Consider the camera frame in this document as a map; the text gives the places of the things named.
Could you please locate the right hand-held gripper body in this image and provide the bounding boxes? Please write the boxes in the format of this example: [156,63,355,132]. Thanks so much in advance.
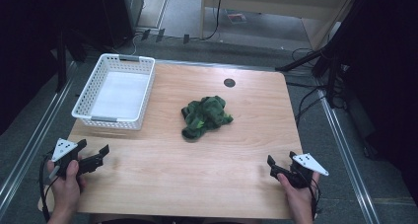
[286,153,330,189]

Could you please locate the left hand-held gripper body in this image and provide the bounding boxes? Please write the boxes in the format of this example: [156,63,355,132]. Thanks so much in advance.
[47,137,82,182]

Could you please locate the person's right hand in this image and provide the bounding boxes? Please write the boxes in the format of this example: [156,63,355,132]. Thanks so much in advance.
[276,171,321,216]

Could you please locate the person's left hand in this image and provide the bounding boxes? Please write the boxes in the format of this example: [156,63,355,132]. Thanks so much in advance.
[46,159,87,216]

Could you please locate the white plastic basket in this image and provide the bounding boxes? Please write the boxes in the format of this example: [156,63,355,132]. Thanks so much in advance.
[71,52,157,131]

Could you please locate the black upright stand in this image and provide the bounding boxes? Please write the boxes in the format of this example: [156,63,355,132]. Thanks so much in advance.
[54,26,68,94]

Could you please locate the green crumpled cloth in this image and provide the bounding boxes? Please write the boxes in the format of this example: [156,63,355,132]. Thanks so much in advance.
[180,95,235,141]

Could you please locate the black tripod stand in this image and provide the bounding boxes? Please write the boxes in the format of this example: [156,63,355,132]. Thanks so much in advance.
[275,0,363,110]

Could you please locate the dark cabinet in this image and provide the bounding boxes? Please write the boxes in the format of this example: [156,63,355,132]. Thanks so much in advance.
[98,0,146,47]

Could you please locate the red and white booklet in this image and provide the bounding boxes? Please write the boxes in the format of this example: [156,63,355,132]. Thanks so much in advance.
[226,12,247,25]

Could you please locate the light wooden bench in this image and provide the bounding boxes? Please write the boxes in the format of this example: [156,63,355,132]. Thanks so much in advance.
[199,0,360,51]

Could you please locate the metal floor rail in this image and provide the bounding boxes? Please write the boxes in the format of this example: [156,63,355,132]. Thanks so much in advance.
[0,60,80,215]
[316,89,383,224]

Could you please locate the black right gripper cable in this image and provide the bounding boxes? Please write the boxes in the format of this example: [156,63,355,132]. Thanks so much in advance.
[309,176,322,220]

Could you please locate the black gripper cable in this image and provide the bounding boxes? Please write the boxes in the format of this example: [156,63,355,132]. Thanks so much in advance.
[309,176,322,220]
[38,150,56,223]

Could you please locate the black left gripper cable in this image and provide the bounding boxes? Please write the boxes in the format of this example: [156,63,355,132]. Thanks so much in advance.
[38,150,56,223]

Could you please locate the black floor cables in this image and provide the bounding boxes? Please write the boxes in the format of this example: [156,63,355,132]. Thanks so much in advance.
[285,46,349,128]

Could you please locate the white floor cable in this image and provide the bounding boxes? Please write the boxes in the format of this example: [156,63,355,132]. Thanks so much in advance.
[111,33,146,56]

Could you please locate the black hanging cable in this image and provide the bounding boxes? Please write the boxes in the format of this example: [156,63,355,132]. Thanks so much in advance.
[200,0,225,41]

